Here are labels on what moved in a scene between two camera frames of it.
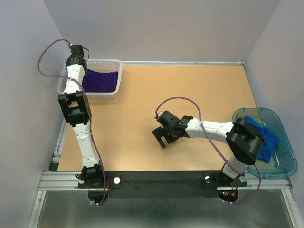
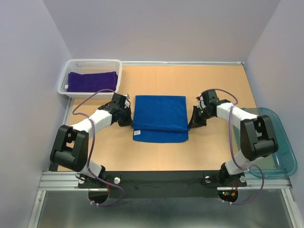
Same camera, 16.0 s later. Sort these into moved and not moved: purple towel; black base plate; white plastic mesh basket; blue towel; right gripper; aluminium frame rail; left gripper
Moved: left gripper; blue towel; right gripper
Not moved: aluminium frame rail; purple towel; black base plate; white plastic mesh basket
